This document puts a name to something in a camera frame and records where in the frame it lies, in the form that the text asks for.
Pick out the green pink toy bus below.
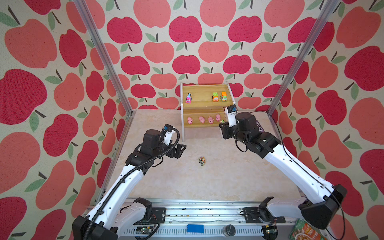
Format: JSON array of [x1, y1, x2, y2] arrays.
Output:
[[199, 157, 206, 166]]

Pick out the orange green toy truck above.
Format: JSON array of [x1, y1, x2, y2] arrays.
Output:
[[221, 92, 228, 102]]

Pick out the pink square toy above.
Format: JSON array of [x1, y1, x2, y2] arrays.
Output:
[[199, 116, 206, 124]]

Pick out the green toy car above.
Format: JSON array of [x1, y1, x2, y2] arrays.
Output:
[[212, 93, 219, 102]]

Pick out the wooden two-tier shelf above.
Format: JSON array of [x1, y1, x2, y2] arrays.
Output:
[[180, 82, 236, 140]]

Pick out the pink teal toy car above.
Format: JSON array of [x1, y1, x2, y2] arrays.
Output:
[[185, 93, 192, 104]]

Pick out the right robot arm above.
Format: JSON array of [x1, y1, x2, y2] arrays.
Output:
[[219, 112, 347, 230]]

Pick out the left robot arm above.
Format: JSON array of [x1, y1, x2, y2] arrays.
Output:
[[72, 143, 187, 240]]

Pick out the purple candy bag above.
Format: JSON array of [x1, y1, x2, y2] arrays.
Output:
[[256, 121, 265, 133]]

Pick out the blue tape block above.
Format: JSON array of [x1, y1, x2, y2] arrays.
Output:
[[187, 224, 205, 234]]

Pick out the round black knob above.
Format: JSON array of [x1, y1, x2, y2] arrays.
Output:
[[223, 225, 236, 237]]

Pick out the green snack packet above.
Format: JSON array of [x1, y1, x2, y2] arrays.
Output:
[[289, 219, 327, 240]]

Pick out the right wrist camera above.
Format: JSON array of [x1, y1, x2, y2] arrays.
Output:
[[225, 105, 238, 128]]

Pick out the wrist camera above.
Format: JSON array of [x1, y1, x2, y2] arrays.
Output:
[[225, 105, 238, 128], [141, 123, 176, 152]]

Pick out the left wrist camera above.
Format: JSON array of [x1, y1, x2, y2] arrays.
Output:
[[141, 123, 176, 152]]

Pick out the right aluminium frame post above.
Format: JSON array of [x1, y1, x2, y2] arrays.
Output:
[[268, 0, 341, 116]]

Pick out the aluminium frame post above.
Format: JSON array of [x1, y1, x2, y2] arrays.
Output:
[[74, 0, 134, 118], [268, 0, 341, 116]]

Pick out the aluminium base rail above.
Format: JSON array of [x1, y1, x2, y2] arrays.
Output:
[[121, 199, 299, 240]]

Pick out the left aluminium frame post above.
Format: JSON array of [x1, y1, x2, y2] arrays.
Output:
[[74, 0, 134, 118]]

